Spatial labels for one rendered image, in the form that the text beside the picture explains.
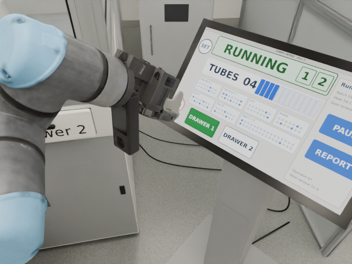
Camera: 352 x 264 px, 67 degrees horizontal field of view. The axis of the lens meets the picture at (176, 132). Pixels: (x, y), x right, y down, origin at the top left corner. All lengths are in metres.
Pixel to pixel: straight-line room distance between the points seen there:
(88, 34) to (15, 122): 0.49
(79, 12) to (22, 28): 0.48
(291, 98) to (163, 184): 1.31
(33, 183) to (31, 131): 0.07
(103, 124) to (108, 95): 0.59
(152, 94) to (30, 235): 0.27
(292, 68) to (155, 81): 0.35
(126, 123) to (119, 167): 0.68
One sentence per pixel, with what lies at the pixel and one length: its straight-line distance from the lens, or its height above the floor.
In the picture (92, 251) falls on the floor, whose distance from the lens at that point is 1.64.
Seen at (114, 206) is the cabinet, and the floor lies 0.35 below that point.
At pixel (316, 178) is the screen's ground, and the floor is 1.01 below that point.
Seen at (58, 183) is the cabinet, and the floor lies 0.58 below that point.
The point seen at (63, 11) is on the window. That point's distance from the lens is 0.80.
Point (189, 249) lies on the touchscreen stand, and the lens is 1.56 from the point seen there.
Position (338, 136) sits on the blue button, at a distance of 0.64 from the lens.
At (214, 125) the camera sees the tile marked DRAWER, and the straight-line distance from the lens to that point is 0.69.
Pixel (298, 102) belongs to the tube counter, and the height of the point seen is 1.11.
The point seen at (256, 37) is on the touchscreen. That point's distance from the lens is 0.72.
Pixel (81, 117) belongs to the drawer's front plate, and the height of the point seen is 0.91.
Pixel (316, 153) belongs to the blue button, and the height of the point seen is 1.05.
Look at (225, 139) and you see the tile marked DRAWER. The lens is 0.67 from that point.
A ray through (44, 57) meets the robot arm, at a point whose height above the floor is 1.33.
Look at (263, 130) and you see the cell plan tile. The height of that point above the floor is 1.04.
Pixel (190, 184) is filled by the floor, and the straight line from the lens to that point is 1.82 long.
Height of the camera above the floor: 1.45
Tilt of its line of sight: 42 degrees down
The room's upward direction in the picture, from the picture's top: 1 degrees clockwise
